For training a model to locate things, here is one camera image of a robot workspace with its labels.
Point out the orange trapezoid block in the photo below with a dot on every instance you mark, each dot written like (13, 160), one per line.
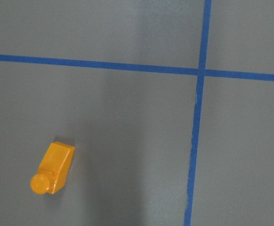
(53, 170)

